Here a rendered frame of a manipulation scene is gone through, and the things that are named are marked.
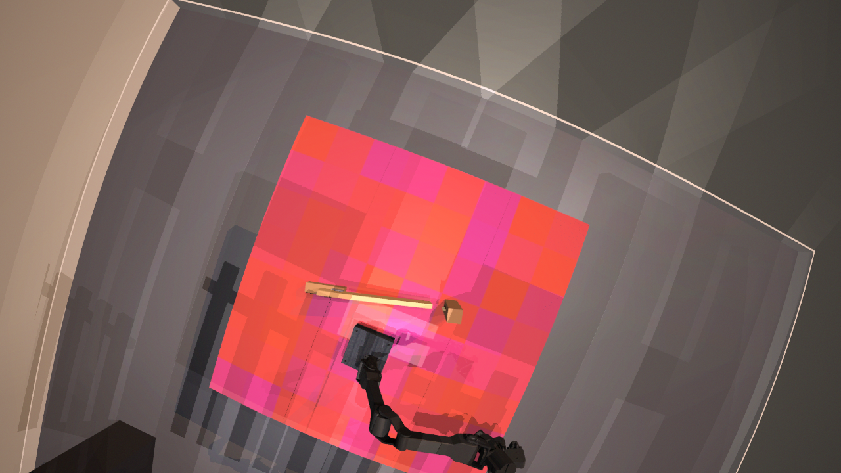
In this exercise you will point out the long brown wooden rail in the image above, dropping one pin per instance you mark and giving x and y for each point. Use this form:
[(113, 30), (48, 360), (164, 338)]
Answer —
[(374, 298)]

